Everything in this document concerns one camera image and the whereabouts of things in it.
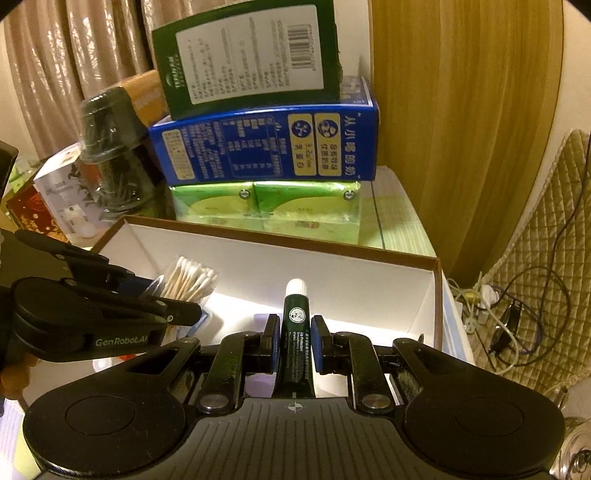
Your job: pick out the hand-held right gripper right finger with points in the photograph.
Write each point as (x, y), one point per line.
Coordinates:
(318, 344)

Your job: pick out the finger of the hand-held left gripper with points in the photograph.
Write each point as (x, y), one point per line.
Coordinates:
(92, 309)
(83, 265)

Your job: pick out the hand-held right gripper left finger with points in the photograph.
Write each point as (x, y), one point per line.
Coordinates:
(271, 344)

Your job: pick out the dark green lip balm tube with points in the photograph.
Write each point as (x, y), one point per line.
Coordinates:
(294, 332)

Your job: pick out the brown cardboard storage box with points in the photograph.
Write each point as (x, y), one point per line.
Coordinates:
(369, 286)

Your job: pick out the bag of cotton swabs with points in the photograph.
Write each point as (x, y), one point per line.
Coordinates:
(189, 281)

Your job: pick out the plaid cloth covered desktop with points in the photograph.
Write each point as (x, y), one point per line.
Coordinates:
(397, 221)

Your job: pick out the person's left hand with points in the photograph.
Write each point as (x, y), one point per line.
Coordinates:
(16, 381)

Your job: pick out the white humidifier box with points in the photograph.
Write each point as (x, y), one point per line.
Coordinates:
(64, 194)

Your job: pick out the red gold printed gift box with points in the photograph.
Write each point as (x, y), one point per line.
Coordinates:
(32, 210)

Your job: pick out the dark plastic-wrapped ceramic pot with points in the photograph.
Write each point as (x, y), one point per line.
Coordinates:
(120, 184)

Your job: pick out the green tissue pack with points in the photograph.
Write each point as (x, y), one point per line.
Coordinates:
(212, 205)
(304, 212)

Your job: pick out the white power strip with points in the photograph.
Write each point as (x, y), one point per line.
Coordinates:
(475, 304)

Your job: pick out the orange-brown paper package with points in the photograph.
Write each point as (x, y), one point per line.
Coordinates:
(143, 97)

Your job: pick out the black power adapter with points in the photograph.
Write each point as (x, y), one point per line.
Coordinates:
(505, 327)

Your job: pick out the blue milk carton box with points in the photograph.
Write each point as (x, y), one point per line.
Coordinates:
(258, 147)

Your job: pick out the beige pleated curtain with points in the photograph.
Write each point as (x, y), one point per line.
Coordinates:
(55, 69)

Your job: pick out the quilted tan chair cover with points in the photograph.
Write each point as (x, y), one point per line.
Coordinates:
(554, 230)

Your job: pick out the green product box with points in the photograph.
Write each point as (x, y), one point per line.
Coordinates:
(249, 55)

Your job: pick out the tan plain curtain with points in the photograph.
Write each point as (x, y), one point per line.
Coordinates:
(461, 115)

